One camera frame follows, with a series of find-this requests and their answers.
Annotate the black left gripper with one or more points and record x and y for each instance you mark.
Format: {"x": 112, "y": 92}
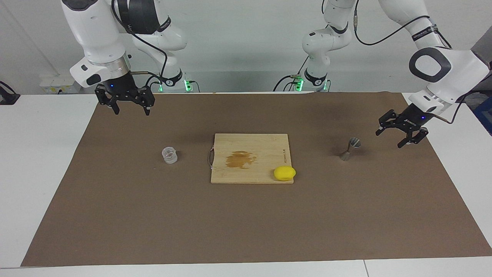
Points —
{"x": 416, "y": 119}

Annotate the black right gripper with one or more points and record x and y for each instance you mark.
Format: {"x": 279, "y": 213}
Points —
{"x": 123, "y": 86}

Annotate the metal jigger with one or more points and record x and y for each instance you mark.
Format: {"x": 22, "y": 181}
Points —
{"x": 348, "y": 154}

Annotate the clear glass cup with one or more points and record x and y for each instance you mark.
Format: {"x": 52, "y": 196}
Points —
{"x": 169, "y": 156}

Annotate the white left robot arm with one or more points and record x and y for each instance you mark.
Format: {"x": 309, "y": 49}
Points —
{"x": 469, "y": 65}

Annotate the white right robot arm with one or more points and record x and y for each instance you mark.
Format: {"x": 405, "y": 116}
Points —
{"x": 96, "y": 30}

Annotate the blue crate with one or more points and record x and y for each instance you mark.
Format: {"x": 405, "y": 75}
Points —
{"x": 485, "y": 113}

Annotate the black stand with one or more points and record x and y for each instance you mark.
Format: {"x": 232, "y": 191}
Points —
{"x": 476, "y": 86}

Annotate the yellow lemon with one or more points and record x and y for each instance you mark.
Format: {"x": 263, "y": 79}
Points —
{"x": 284, "y": 173}

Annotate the wooden cutting board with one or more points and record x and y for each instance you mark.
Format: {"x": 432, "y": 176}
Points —
{"x": 265, "y": 150}

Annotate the brown table mat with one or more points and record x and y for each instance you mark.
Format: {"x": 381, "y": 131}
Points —
{"x": 246, "y": 223}

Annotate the black clamp mount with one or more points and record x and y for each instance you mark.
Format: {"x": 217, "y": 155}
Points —
{"x": 7, "y": 96}

